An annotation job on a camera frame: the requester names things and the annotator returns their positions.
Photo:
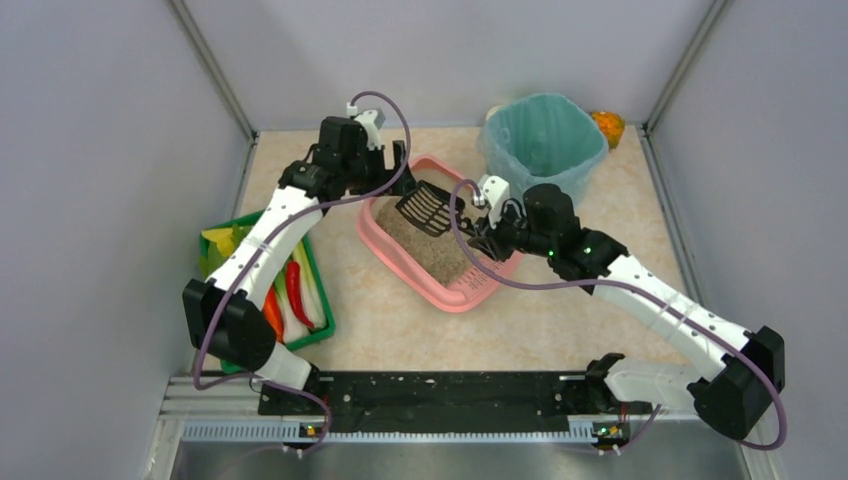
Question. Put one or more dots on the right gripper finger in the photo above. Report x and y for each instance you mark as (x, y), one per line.
(487, 247)
(468, 227)

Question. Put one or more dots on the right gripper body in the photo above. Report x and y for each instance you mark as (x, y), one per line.
(489, 237)

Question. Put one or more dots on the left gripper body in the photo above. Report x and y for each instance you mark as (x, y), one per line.
(398, 163)

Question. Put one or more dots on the black litter scoop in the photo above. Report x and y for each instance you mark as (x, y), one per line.
(427, 209)

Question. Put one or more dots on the pink litter box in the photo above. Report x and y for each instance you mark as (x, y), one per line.
(464, 294)

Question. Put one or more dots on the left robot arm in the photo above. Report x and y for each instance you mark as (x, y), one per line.
(224, 311)

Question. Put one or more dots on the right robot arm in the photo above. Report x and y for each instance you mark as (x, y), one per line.
(735, 376)

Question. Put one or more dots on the cat litter sand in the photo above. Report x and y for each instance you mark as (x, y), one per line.
(441, 257)

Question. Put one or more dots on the green trash bin with bag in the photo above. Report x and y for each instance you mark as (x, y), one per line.
(542, 138)

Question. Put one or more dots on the red chili pepper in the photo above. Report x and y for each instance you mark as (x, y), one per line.
(294, 294)

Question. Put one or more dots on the green vegetable tray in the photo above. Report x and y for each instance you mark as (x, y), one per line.
(249, 221)

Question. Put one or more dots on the orange toy fruit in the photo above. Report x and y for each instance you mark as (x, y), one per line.
(611, 125)

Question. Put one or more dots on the green leafy vegetable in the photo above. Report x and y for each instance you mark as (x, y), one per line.
(220, 244)

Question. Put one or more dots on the orange carrot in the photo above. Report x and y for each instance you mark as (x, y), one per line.
(273, 314)

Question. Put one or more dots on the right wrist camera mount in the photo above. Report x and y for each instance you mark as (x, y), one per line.
(491, 191)

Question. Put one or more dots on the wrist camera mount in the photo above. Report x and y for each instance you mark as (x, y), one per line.
(491, 191)
(371, 120)

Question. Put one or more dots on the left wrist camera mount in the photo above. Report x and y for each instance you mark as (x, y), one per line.
(371, 120)

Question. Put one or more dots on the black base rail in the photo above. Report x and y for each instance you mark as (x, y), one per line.
(447, 402)

